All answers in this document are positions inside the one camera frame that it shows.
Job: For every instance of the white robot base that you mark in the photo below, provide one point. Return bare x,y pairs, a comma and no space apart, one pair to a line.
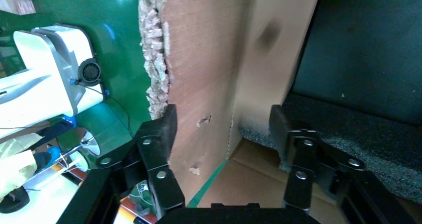
49,67

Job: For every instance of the black foam padding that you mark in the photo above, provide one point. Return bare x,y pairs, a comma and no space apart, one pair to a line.
362,140
362,51

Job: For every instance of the large torn cardboard box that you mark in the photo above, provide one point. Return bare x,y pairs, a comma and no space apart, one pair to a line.
197,67

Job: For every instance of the dark navy object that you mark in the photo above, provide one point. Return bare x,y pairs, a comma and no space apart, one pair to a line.
56,131

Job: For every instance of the black rounded object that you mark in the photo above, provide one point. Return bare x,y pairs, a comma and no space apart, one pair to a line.
13,201

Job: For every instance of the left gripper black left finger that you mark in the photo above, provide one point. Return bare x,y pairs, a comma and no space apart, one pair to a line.
155,156

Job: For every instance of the shiny metal disc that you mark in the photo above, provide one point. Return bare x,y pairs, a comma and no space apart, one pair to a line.
89,143

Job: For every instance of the yellow plastic bag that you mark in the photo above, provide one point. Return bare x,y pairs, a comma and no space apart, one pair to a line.
13,169

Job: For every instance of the small cardboard box with hole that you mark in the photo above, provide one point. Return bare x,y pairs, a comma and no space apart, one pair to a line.
263,77

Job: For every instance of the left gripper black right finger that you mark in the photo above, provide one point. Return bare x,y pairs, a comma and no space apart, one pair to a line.
303,169

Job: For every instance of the wooden block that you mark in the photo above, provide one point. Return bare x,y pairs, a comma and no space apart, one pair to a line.
13,1

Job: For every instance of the blue glove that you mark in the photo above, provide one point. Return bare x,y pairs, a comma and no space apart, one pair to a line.
54,152

